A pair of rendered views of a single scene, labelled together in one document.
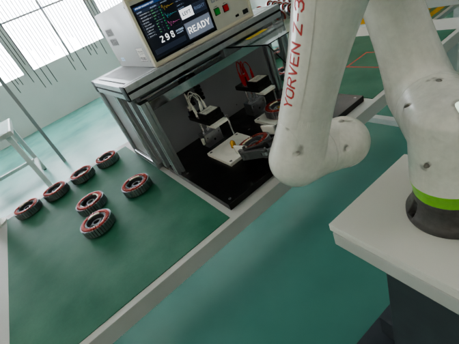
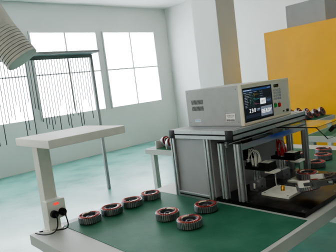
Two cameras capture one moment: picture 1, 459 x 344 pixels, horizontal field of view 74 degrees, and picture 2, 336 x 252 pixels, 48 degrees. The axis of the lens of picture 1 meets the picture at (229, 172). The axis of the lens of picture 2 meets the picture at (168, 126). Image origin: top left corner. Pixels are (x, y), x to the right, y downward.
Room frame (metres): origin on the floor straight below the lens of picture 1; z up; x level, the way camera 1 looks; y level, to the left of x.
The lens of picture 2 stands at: (-0.62, 0.98, 1.36)
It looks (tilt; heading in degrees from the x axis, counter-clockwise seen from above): 6 degrees down; 343
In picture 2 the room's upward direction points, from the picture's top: 7 degrees counter-clockwise
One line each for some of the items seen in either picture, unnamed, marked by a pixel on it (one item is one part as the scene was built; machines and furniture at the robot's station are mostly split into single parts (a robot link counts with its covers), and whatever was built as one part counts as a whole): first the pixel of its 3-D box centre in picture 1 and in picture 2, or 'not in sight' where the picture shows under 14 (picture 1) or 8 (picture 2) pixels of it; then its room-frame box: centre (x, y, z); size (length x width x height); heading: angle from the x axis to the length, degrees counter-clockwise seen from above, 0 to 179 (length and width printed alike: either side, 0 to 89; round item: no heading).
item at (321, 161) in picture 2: not in sight; (315, 163); (1.32, -0.54, 0.77); 0.11 x 0.11 x 0.04
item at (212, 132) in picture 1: (210, 135); (257, 183); (1.09, 0.01, 0.80); 0.08 x 0.05 x 0.06; 114
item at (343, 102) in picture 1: (257, 133); (293, 187); (1.03, -0.16, 0.76); 0.64 x 0.47 x 0.02; 114
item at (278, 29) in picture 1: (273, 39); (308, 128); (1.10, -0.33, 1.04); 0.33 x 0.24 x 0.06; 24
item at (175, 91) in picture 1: (219, 65); (274, 136); (1.10, -0.12, 1.03); 0.62 x 0.01 x 0.03; 114
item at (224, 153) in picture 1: (234, 148); (283, 191); (0.96, -0.05, 0.78); 0.15 x 0.15 x 0.01; 24
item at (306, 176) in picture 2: (279, 108); (307, 174); (1.06, -0.27, 0.80); 0.11 x 0.11 x 0.04
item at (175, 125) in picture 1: (208, 90); (251, 154); (1.24, -0.06, 0.92); 0.66 x 0.01 x 0.30; 114
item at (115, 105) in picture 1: (130, 127); (192, 168); (1.24, 0.30, 0.91); 0.28 x 0.03 x 0.32; 24
